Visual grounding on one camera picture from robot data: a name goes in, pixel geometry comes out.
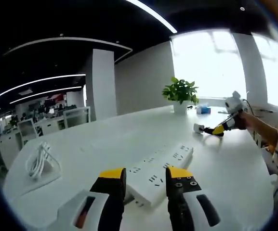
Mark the white framed desk partition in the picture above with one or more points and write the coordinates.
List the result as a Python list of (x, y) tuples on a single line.
[(77, 118), (27, 131)]

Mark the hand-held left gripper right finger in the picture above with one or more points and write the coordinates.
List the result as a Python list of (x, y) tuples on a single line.
[(179, 192)]

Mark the white charger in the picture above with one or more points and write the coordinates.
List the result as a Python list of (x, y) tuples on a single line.
[(198, 128)]

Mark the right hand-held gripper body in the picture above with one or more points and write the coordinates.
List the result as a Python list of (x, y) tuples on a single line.
[(235, 103)]

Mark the red wall banner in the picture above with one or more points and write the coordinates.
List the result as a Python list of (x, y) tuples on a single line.
[(56, 97)]

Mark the long ceiling light strip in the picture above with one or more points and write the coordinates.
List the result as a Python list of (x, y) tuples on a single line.
[(153, 14)]

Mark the blue tissue box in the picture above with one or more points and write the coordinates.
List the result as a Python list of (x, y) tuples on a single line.
[(203, 110)]

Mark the white power strip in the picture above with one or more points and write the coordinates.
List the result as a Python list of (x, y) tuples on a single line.
[(153, 168)]

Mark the person's right hand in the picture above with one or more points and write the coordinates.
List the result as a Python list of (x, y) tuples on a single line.
[(242, 120)]

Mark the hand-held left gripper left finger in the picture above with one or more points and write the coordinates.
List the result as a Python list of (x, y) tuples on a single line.
[(105, 192)]

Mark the green potted plant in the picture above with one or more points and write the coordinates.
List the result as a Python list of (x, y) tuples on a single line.
[(181, 92)]

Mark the white desk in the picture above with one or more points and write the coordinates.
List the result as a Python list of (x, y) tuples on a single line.
[(105, 144)]

